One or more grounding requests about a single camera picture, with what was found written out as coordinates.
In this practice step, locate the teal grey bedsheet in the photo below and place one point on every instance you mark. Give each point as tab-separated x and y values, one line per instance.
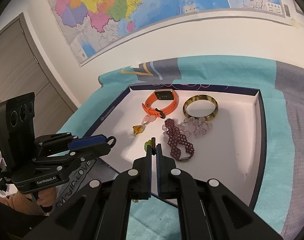
280	200

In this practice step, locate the tortoiseshell bangle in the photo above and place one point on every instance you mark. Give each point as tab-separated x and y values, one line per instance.
200	106

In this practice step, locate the orange smart watch band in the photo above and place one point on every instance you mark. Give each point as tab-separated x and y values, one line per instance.
161	103

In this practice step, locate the grey wooden door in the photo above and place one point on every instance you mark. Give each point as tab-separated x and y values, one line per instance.
23	70

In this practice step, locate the person's left hand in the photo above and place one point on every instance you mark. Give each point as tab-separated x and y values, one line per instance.
46	199

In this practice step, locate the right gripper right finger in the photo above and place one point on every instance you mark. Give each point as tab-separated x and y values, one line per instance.
207	209

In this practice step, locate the dark blue shallow box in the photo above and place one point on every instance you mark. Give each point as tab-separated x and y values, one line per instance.
230	148

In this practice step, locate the colourful wall map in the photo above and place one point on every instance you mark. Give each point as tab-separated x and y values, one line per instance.
91	27

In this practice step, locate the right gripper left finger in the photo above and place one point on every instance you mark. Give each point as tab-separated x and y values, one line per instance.
99	210

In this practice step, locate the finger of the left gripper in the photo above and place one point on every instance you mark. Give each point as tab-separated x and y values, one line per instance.
85	151
88	141

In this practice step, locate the white wall socket panel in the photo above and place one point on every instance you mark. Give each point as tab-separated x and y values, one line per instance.
298	8

